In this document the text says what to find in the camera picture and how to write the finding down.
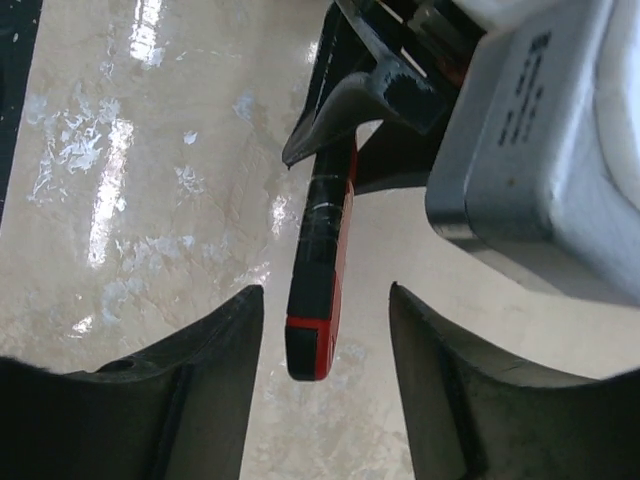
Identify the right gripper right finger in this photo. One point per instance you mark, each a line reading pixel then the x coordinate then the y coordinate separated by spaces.
pixel 476 411

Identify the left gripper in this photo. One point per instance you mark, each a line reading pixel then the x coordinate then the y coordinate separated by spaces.
pixel 400 63

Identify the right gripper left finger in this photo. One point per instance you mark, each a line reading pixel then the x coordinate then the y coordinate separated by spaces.
pixel 177 409

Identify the red black utility knife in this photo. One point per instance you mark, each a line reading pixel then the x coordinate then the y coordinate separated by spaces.
pixel 314 302

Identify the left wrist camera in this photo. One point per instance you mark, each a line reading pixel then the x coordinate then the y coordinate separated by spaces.
pixel 537 175

